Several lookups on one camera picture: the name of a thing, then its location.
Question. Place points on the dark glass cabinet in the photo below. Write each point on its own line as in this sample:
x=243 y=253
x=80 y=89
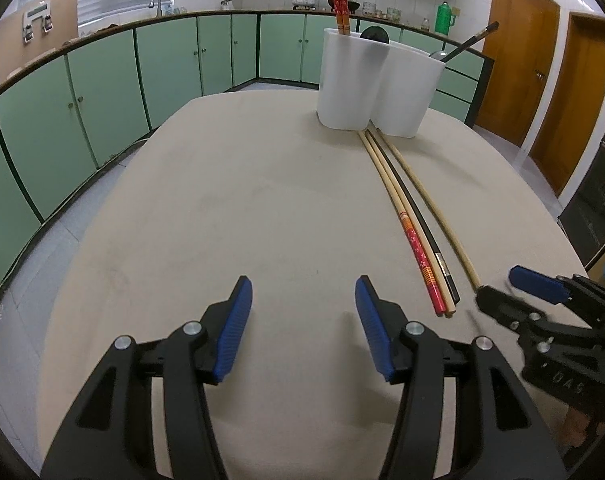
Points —
x=597 y=195

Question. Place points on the group of glass jars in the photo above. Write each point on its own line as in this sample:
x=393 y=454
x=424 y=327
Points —
x=382 y=10

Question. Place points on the wooden door in recess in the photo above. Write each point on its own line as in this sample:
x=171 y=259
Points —
x=572 y=110

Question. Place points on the black wok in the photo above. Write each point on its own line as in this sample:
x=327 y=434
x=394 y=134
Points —
x=355 y=6

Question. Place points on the bundle of chopsticks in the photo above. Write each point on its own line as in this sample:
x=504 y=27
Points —
x=448 y=310

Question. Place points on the white two-compartment utensil holder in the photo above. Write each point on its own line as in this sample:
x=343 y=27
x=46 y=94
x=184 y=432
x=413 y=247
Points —
x=352 y=85

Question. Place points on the green thermos flask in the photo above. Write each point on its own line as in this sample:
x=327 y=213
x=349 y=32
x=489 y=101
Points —
x=443 y=19

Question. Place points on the person's right hand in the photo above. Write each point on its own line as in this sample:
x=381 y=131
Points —
x=579 y=427

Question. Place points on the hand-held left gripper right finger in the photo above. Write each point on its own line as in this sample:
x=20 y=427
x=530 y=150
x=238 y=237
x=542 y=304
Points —
x=375 y=330

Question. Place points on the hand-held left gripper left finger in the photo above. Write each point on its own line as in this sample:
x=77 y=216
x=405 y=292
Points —
x=235 y=325

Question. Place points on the silver metal spoon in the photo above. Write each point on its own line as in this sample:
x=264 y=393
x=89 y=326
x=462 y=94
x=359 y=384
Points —
x=437 y=54

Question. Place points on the green base kitchen cabinets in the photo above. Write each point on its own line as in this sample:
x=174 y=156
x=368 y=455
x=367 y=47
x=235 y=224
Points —
x=107 y=95

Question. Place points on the wooden door with knob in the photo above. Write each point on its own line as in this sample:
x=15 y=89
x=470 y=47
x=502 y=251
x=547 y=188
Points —
x=517 y=60

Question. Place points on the white device with clamps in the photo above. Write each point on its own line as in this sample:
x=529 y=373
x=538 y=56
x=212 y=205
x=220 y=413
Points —
x=36 y=22

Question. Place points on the plain bamboo chopstick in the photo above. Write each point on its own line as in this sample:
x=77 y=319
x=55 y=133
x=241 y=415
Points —
x=435 y=210

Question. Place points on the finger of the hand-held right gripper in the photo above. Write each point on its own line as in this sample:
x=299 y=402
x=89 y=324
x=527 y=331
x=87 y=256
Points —
x=535 y=282
x=502 y=307

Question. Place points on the dark-bowl metal spoon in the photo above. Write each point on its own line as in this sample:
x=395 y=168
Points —
x=375 y=35

